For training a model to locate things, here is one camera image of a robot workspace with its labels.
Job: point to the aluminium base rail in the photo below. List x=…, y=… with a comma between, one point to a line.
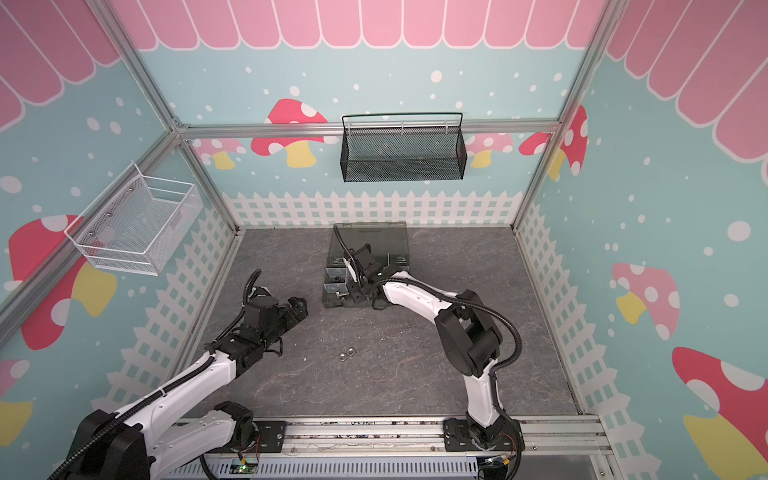
x=412, y=447

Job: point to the black wire mesh basket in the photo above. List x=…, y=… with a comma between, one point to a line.
x=414, y=146

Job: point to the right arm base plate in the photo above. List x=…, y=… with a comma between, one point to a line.
x=465, y=435

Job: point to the white wire mesh basket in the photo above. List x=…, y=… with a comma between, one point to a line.
x=137, y=225

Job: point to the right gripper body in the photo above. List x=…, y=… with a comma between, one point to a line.
x=362, y=279

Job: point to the green plastic organizer box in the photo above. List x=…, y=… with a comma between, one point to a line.
x=387, y=239

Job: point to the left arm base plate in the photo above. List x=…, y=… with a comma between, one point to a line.
x=267, y=435

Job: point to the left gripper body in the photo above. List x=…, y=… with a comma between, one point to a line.
x=282, y=322

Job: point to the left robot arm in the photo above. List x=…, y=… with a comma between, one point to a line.
x=145, y=440

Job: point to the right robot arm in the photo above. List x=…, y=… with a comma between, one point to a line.
x=477, y=340

